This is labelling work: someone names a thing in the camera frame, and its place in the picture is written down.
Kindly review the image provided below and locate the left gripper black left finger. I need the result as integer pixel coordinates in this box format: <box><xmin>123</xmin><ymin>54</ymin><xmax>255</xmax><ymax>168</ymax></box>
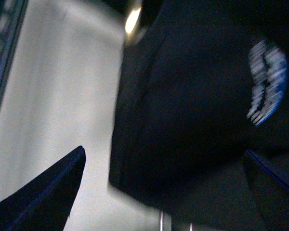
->
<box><xmin>0</xmin><ymin>146</ymin><xmax>85</xmax><ymax>231</ymax></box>

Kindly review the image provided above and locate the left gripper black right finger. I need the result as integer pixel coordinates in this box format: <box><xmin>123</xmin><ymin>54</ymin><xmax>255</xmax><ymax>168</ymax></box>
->
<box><xmin>242</xmin><ymin>150</ymin><xmax>289</xmax><ymax>231</ymax></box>

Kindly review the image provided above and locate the black t-shirt blue white logo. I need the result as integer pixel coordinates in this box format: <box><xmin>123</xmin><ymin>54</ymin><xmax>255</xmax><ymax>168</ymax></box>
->
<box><xmin>108</xmin><ymin>0</ymin><xmax>289</xmax><ymax>231</ymax></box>

